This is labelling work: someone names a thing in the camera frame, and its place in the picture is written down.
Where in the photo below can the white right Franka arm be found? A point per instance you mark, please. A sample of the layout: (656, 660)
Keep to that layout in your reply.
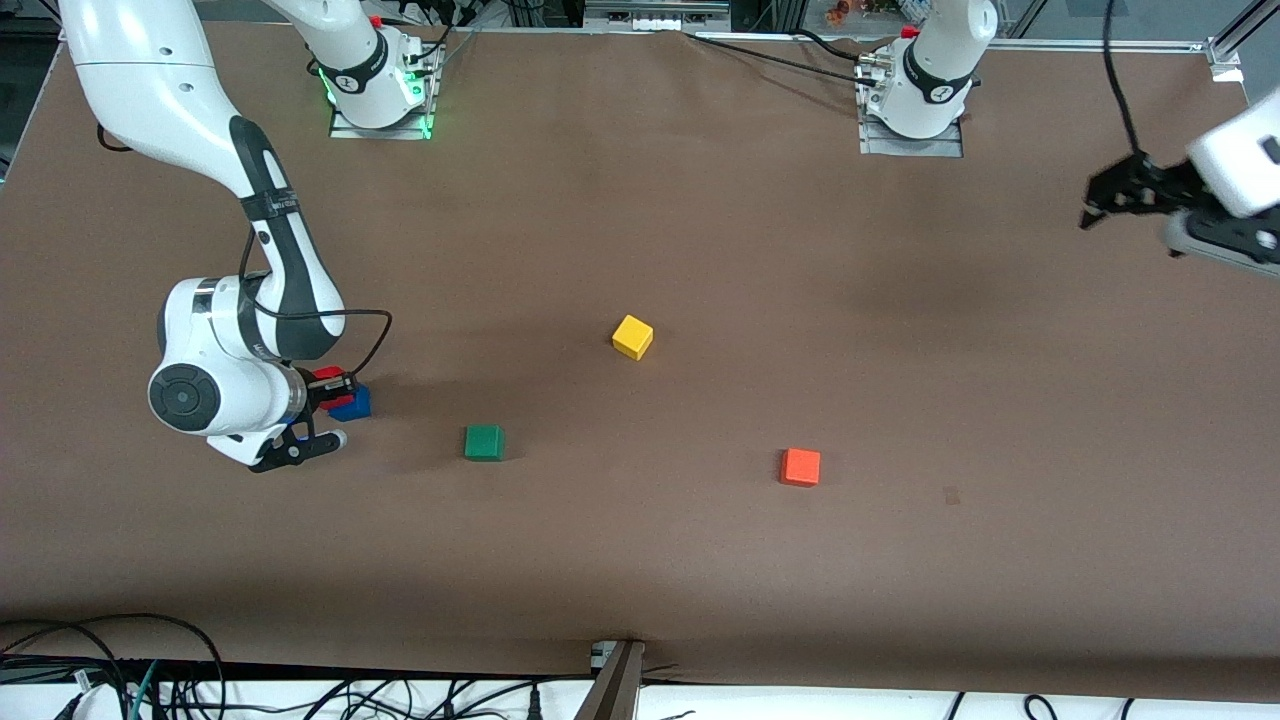
(180, 90)

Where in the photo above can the red wooden cube block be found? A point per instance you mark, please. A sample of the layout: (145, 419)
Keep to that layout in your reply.
(328, 373)

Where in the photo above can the orange wooden cube block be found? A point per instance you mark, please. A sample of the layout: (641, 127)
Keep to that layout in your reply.
(800, 467)

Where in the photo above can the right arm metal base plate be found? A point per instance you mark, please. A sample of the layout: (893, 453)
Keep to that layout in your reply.
(425, 105)

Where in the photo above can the blue wooden cube block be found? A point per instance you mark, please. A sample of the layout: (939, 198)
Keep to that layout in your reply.
(358, 408)

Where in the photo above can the yellow wooden cube block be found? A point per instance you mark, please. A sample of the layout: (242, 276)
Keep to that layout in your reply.
(632, 336)

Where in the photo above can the white power strip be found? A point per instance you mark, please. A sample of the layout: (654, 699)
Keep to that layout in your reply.
(655, 14)

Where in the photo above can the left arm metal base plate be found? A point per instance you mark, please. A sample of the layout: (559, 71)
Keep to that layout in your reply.
(910, 145)

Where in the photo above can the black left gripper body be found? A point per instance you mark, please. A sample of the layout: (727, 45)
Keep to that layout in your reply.
(1158, 187)

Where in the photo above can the green wooden cube block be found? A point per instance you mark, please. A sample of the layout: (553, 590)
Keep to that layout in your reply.
(484, 443)

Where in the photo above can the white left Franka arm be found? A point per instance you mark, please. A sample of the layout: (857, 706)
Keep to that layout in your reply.
(935, 60)

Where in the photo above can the aluminium corner frame profile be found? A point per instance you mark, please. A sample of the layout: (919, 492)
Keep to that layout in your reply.
(1235, 45)

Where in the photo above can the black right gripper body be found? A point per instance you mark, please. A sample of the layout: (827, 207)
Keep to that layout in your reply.
(319, 391)

